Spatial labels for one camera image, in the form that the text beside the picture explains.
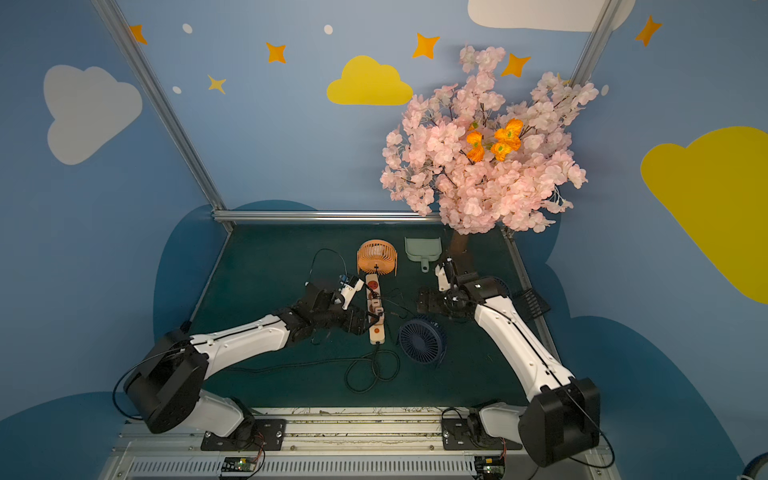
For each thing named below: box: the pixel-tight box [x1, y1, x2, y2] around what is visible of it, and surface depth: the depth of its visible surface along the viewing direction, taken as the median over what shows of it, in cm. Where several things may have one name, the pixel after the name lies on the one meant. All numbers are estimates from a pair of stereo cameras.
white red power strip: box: [366, 273, 385, 344], surface depth 92 cm
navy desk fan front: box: [398, 314, 448, 366], surface depth 82 cm
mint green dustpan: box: [404, 237, 443, 273], surface depth 116 cm
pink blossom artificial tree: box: [379, 46, 599, 236], surface depth 68 cm
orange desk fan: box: [356, 239, 398, 277], surface depth 103 cm
